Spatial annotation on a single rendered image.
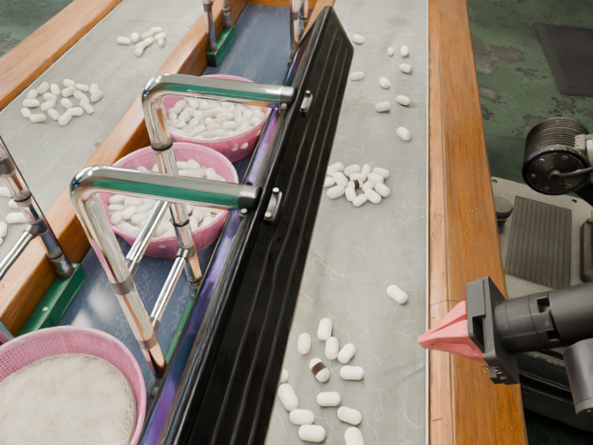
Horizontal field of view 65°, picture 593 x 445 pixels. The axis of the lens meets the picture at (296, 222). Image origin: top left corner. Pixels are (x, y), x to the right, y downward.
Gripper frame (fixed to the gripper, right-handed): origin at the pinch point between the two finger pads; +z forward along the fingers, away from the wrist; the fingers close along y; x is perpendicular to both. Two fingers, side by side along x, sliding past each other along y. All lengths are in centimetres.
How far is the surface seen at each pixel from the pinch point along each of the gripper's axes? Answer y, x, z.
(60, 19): -90, -58, 88
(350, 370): 0.4, 3.0, 12.9
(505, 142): -166, 103, 14
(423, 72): -87, 11, 8
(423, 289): -16.8, 10.9, 6.4
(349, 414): 6.4, 3.3, 12.5
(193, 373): 19.5, -31.1, -1.7
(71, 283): -8, -24, 54
